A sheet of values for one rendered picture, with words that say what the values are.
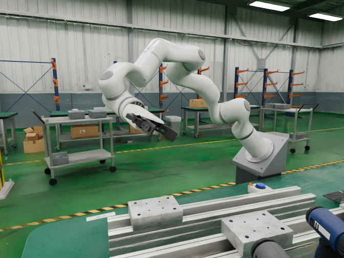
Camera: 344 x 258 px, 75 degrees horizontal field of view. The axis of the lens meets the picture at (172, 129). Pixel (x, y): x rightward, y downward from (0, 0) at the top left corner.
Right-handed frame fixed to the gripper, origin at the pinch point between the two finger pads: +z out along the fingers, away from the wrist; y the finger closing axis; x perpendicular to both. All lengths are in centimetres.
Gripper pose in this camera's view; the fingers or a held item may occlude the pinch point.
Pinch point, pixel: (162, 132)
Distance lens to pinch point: 62.3
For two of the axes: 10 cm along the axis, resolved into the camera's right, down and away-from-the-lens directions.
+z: 6.2, 4.3, -6.6
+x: 4.6, -8.8, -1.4
